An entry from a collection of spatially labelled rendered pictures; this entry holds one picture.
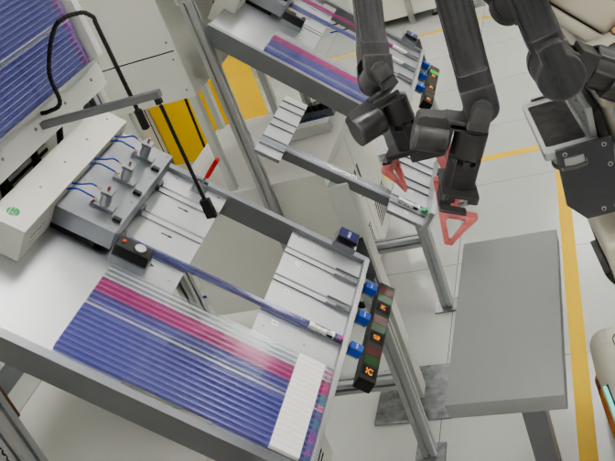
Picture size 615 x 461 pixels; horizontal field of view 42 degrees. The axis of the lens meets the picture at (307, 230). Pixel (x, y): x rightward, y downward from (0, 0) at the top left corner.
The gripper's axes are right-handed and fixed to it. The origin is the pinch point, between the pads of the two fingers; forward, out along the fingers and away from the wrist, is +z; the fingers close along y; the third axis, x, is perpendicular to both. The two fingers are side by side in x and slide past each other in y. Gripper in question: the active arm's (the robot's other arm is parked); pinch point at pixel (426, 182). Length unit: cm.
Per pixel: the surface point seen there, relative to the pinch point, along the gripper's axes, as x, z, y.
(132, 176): -7, -21, -61
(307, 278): -2.3, 16.3, -35.5
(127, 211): -19, -18, -57
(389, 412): 34, 94, -55
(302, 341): -21.9, 19.3, -30.8
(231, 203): 10, -1, -54
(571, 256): 112, 99, -4
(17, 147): -26, -41, -67
